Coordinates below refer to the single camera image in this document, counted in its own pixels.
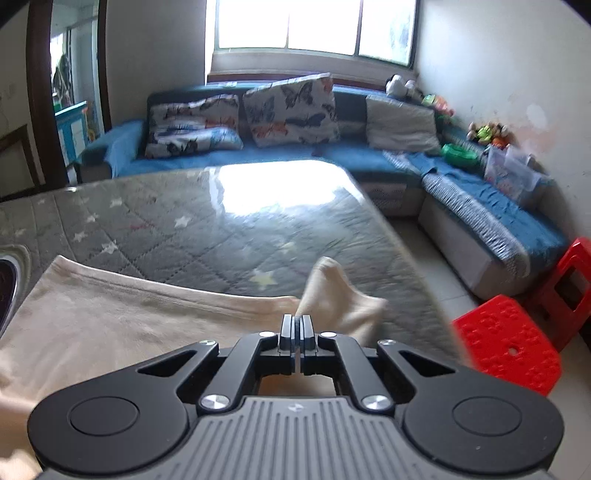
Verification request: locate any red plastic stool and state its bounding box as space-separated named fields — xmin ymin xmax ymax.
xmin=452 ymin=295 xmax=562 ymax=396
xmin=532 ymin=237 xmax=591 ymax=351

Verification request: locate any grey white plain pillow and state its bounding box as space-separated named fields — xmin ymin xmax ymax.
xmin=366 ymin=95 xmax=441 ymax=155

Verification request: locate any dark wooden door frame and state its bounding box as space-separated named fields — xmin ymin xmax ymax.
xmin=26 ymin=0 xmax=112 ymax=190

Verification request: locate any colourful toy pile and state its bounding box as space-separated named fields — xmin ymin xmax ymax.
xmin=467 ymin=122 xmax=510 ymax=149

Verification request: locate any round black induction cooktop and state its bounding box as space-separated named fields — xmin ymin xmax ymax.
xmin=0 ymin=255 xmax=23 ymax=332

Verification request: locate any blue cabinet in doorway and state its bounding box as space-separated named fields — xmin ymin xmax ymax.
xmin=55 ymin=101 xmax=88 ymax=166

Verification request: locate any blue sectional sofa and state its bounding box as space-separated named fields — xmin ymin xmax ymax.
xmin=78 ymin=86 xmax=568 ymax=299

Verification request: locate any clear plastic storage box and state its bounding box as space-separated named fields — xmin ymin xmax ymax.
xmin=484 ymin=147 xmax=546 ymax=209

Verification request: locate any white plush toy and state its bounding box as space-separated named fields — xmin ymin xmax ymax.
xmin=386 ymin=75 xmax=416 ymax=99

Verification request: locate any window with frame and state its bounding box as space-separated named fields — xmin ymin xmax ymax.
xmin=212 ymin=0 xmax=420 ymax=67

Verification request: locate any green plastic toy bowl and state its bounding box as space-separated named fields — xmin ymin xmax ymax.
xmin=441 ymin=144 xmax=480 ymax=169

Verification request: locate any beige cloth garment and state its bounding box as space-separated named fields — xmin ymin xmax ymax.
xmin=1 ymin=256 xmax=388 ymax=479

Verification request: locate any far red plastic stool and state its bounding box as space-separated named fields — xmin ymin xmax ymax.
xmin=532 ymin=237 xmax=591 ymax=351

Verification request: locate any grey quilted star table cover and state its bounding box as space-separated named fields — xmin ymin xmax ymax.
xmin=1 ymin=160 xmax=461 ymax=360

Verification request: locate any near red plastic stool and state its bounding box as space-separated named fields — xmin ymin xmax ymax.
xmin=452 ymin=295 xmax=562 ymax=396

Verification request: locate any upright butterfly print pillow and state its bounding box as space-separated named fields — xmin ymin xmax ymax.
xmin=242 ymin=73 xmax=341 ymax=148

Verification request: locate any left butterfly print pillow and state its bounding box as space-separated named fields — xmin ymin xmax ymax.
xmin=145 ymin=94 xmax=243 ymax=159

